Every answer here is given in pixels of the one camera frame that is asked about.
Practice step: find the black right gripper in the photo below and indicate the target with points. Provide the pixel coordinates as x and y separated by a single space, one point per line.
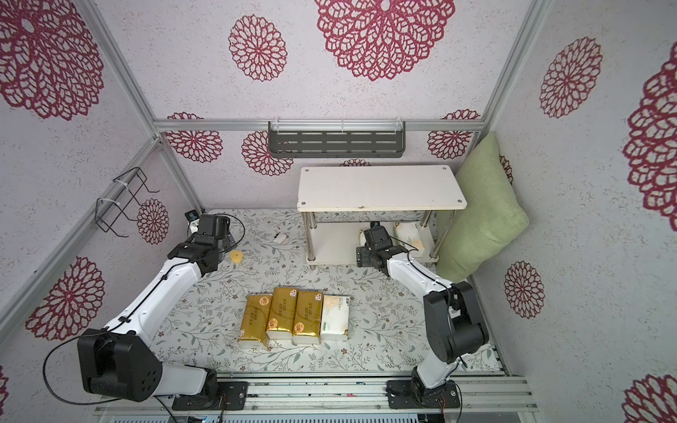
378 235

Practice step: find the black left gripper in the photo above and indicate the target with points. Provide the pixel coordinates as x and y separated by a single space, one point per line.
229 241

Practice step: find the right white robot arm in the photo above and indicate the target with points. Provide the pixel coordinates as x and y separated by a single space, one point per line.
454 322

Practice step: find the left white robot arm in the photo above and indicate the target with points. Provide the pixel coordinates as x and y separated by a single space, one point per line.
117 361

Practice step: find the white two-tier shelf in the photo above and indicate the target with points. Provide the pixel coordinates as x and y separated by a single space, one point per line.
383 190

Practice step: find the white tissue pack beside gold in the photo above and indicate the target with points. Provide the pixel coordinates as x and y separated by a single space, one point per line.
335 318

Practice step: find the gold tissue pack left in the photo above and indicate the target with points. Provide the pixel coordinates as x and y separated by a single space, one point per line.
255 319

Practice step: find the gold tissue pack right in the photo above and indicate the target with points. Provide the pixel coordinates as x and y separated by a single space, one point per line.
307 318

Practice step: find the gold tissue pack middle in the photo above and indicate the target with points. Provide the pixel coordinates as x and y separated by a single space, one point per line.
280 323

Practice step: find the yellow chick plush toy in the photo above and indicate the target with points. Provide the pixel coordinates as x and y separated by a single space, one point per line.
236 256

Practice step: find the green pillow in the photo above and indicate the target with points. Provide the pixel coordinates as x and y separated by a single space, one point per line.
491 221

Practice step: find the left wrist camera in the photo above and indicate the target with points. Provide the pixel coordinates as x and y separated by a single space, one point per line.
192 216

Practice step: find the black wire wall rack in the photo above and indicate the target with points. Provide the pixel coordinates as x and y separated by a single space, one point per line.
108 210

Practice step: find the grey wall-mounted rack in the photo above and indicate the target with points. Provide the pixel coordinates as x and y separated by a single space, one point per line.
336 144

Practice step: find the metal base rail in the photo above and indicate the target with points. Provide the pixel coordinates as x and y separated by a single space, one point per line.
357 398

